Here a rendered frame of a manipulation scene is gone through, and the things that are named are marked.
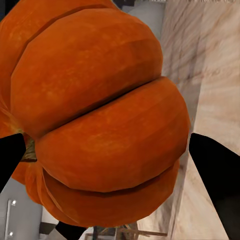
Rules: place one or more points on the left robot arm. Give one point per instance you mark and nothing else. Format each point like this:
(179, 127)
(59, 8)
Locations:
(65, 231)

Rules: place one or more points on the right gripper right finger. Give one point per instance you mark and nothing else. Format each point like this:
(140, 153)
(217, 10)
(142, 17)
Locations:
(219, 169)

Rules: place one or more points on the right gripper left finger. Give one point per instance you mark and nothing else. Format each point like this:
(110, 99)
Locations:
(12, 150)

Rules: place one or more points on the range hood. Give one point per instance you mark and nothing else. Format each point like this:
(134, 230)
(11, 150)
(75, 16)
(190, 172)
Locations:
(46, 228)

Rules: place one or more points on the pumpkin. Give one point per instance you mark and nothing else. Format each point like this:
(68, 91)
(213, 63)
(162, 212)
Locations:
(103, 130)

